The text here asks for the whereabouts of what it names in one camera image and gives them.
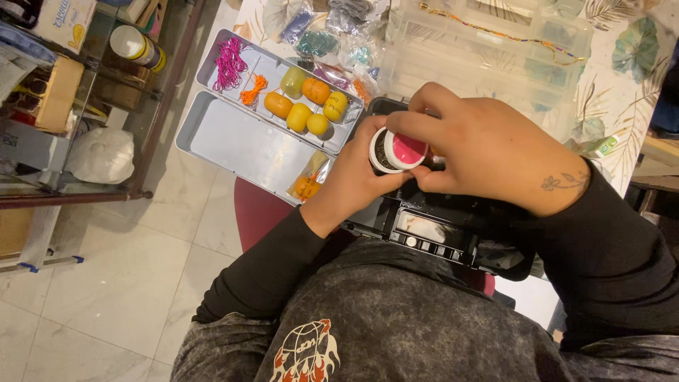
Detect cluttered glass shelf unit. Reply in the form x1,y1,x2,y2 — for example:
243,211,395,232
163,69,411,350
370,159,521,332
0,0,209,211

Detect pale green plastic capsule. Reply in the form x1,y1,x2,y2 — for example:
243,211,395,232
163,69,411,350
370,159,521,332
279,66,308,98

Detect wooden board with blue tape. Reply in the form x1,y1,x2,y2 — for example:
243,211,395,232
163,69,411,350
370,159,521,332
0,204,86,274

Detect pink cord bundle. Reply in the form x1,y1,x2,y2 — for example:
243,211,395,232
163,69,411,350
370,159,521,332
212,37,249,92

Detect grey divided tin box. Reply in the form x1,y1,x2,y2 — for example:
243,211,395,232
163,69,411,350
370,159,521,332
195,29,366,156

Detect black organizer case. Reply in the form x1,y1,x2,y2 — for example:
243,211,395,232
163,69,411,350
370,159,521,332
339,97,538,283

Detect small dark metal rings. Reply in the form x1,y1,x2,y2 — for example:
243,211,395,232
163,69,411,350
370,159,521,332
374,137,396,171

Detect small yellow plastic capsule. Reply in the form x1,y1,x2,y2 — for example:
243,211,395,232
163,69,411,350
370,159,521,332
306,112,330,137

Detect clear plastic organizer box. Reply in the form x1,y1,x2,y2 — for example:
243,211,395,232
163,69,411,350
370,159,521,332
378,0,596,136

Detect orange plastic capsule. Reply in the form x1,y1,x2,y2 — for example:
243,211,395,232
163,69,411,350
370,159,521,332
302,77,332,106
263,91,295,120

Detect pink and white jar lid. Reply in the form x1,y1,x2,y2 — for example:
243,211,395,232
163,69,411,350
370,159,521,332
383,130,430,171

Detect person's left hand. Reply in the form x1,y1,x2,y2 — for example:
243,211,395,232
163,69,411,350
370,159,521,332
300,114,420,239

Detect leaf print tablecloth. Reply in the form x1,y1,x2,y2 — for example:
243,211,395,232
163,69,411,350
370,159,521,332
232,0,679,198

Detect colourful beaded strand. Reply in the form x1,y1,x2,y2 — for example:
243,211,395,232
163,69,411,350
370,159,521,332
418,2,588,66

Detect grey tin box lid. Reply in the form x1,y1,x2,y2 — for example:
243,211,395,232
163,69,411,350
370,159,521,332
175,90,341,207

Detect small white round jar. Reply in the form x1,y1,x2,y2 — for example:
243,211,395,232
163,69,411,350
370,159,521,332
368,127,410,175

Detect dark blue object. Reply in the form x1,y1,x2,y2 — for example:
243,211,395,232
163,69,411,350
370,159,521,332
649,50,679,140

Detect wooden furniture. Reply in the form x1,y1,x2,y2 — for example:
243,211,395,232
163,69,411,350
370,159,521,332
625,134,679,215

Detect green and white tube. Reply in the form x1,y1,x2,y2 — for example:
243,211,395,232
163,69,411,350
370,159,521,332
595,135,621,160

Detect yellow labelled plastic capsule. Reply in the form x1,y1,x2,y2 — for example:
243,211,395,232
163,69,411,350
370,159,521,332
323,91,350,123

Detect person's grey printed shirt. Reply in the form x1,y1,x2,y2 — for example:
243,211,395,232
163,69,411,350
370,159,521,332
170,236,679,382

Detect pile of bead bags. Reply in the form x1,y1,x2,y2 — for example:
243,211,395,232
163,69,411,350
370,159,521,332
262,0,396,107

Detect person's right hand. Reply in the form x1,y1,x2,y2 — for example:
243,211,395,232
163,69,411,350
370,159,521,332
384,82,564,214

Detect orange cord bundle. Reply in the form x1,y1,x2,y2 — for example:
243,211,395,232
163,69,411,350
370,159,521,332
239,73,270,107

